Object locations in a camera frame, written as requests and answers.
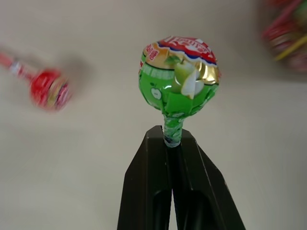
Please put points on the green apple lollipop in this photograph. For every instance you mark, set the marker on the green apple lollipop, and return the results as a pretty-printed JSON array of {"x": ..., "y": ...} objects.
[{"x": 178, "y": 76}]

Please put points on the red wrapped lollipop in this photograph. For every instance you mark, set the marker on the red wrapped lollipop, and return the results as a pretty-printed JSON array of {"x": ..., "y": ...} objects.
[{"x": 49, "y": 89}]

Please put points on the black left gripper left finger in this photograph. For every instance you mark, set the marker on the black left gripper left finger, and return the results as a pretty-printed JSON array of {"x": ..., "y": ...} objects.
[{"x": 144, "y": 182}]

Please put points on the yellow stick lollipop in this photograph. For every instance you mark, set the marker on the yellow stick lollipop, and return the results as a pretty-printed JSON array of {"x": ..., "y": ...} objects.
[{"x": 291, "y": 49}]

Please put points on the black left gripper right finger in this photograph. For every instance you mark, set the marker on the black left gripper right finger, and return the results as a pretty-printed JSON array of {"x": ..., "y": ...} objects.
[{"x": 204, "y": 191}]

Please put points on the pink stick lollipop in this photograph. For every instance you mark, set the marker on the pink stick lollipop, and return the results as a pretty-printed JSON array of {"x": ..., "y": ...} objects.
[{"x": 279, "y": 20}]

